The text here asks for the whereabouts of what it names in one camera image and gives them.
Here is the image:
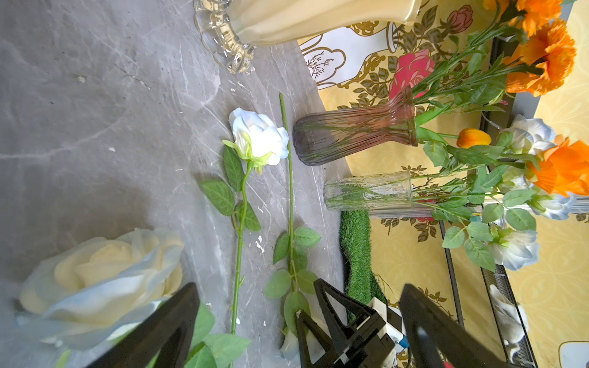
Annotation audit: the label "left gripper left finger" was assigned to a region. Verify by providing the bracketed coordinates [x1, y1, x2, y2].
[90, 282, 199, 368]

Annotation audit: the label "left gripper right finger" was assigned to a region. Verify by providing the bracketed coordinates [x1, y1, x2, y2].
[400, 284, 506, 368]

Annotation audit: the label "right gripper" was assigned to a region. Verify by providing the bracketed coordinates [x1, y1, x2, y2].
[295, 278, 396, 367]

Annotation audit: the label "orange rose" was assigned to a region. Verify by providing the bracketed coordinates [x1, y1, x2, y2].
[459, 135, 589, 198]

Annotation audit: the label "orange marigold flower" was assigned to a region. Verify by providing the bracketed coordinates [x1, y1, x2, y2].
[413, 0, 564, 93]

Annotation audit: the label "white plush toy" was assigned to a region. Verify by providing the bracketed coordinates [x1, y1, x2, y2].
[489, 285, 529, 363]

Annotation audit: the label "green artificial grass mat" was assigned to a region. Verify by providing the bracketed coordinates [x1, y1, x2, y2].
[339, 210, 387, 304]

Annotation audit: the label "clear glass vase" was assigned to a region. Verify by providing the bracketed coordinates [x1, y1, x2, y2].
[324, 171, 415, 211]

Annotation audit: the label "purple ribbed glass vase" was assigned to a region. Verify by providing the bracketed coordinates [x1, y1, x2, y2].
[293, 87, 418, 167]

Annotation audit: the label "orange tulip bud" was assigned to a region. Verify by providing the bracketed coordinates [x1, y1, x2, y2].
[422, 127, 493, 150]

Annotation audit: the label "cream wavy glass vase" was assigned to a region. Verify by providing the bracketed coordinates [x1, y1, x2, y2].
[193, 0, 422, 74]

